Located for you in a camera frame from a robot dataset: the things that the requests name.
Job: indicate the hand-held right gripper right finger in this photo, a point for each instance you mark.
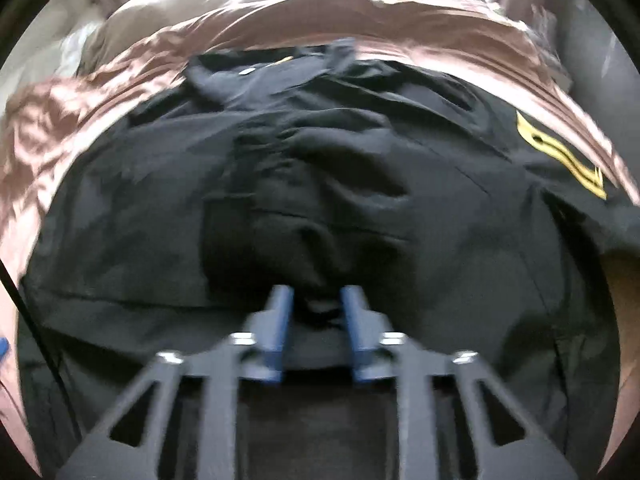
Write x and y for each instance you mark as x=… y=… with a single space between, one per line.
x=356 y=332

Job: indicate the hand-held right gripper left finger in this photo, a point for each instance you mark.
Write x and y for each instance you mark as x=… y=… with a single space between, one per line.
x=277 y=332

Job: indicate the white pillow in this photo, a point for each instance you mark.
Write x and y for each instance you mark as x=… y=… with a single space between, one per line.
x=82 y=45

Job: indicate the grey furniture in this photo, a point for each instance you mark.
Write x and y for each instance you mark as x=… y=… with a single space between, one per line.
x=590 y=50

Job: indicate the black garment with yellow print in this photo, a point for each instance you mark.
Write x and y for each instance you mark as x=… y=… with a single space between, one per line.
x=200 y=185

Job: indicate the beige duvet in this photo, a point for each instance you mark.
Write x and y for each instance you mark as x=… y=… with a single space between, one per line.
x=200 y=10

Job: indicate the pink bed sheet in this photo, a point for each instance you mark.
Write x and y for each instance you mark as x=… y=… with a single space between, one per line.
x=425 y=35

